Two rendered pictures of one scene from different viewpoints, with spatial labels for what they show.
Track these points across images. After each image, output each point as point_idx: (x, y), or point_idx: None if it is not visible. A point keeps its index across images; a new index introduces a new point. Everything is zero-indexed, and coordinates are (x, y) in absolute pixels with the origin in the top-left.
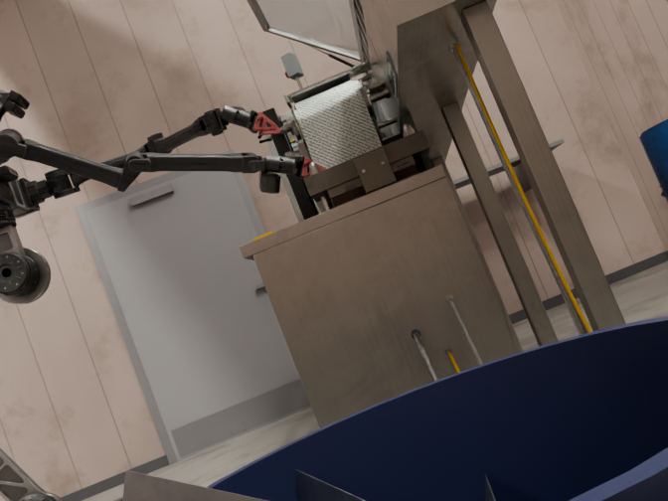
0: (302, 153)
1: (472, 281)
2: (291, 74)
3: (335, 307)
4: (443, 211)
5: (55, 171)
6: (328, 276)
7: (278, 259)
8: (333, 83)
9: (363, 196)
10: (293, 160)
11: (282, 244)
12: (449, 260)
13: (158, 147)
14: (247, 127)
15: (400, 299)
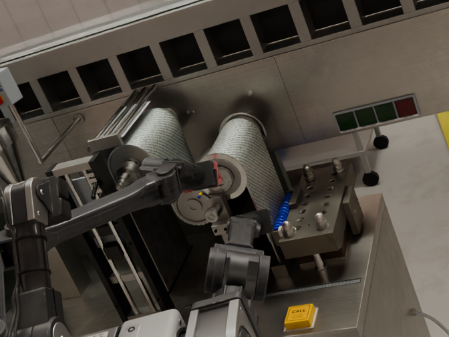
0: (226, 206)
1: (411, 291)
2: (15, 99)
3: None
4: (392, 235)
5: (5, 329)
6: (385, 327)
7: (371, 327)
8: (129, 114)
9: (373, 237)
10: (258, 216)
11: (367, 308)
12: (403, 278)
13: (47, 240)
14: (211, 184)
15: (404, 327)
